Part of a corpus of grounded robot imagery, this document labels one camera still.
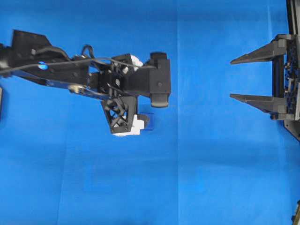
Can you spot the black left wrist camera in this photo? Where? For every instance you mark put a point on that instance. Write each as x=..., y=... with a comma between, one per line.
x=154, y=82

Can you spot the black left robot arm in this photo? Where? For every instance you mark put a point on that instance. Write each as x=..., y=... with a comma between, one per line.
x=33, y=58

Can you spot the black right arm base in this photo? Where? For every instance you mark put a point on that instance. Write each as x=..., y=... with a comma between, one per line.
x=293, y=68

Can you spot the blue block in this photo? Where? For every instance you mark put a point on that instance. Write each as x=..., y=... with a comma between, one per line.
x=148, y=119

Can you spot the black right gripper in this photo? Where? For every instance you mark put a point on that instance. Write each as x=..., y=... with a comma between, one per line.
x=284, y=52

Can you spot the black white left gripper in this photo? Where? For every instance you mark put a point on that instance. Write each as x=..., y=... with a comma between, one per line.
x=121, y=108

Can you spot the dark object bottom right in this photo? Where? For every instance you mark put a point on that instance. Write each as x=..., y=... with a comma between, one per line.
x=296, y=216

